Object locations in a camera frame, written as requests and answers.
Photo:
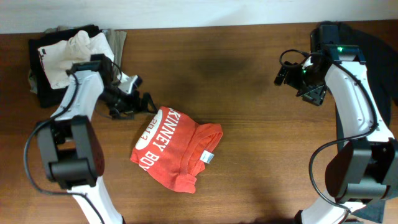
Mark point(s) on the red t-shirt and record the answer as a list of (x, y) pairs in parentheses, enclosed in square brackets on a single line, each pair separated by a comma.
[(174, 149)]

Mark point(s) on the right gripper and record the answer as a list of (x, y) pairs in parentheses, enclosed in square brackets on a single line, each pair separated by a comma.
[(314, 96)]

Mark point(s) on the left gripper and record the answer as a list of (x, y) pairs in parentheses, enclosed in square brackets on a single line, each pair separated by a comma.
[(134, 106)]

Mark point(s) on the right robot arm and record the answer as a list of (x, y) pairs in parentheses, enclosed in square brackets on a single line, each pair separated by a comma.
[(364, 171)]

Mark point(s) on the dark teal t-shirt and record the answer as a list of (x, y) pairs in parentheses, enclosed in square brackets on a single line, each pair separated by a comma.
[(381, 62)]

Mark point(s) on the white folded garment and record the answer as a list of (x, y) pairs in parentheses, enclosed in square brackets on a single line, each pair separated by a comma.
[(59, 57)]

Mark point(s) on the black folded garment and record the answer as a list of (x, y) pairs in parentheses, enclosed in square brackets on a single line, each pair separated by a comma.
[(56, 51)]

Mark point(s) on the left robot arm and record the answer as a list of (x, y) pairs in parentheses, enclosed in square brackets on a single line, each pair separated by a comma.
[(70, 151)]

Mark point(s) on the olive grey folded garment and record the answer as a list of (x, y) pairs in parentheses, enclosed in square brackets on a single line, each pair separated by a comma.
[(116, 46)]

